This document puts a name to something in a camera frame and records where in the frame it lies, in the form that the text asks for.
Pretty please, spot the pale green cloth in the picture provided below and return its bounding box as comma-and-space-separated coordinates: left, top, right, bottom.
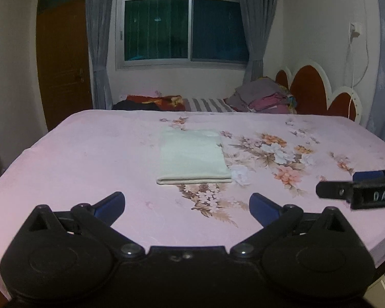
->
156, 129, 232, 185

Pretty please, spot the stack of folded clothes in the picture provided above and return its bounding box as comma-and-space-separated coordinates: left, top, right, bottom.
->
224, 77, 297, 114

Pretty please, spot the pink floral bed blanket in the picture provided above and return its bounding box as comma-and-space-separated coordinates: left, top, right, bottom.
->
0, 108, 385, 299

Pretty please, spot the red heart-shaped headboard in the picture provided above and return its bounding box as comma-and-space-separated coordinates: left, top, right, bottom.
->
275, 62, 362, 123

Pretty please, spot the black garment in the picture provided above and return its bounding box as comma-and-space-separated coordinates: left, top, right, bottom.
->
112, 99, 160, 111

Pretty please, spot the red floral blanket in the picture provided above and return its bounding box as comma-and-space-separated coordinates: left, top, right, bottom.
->
126, 95, 186, 111

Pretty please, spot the grey striped pillow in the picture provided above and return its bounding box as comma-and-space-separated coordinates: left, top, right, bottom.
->
183, 98, 234, 113

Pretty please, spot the brown wooden door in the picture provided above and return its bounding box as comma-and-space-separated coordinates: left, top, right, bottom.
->
35, 0, 93, 131

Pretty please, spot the grey right curtain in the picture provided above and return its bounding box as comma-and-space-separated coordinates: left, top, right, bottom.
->
239, 0, 277, 83

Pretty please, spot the grey curtain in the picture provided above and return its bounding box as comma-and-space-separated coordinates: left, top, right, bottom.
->
239, 0, 277, 83
85, 0, 113, 110

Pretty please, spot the grey left curtain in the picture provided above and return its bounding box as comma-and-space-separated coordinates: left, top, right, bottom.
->
85, 0, 113, 110

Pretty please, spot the white charging cable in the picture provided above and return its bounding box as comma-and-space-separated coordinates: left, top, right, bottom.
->
346, 0, 371, 121

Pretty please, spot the white wall socket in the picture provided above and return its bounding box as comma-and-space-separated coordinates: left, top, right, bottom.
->
349, 22, 363, 39

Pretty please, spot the window with white frame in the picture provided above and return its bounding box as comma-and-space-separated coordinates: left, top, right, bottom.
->
116, 0, 249, 69

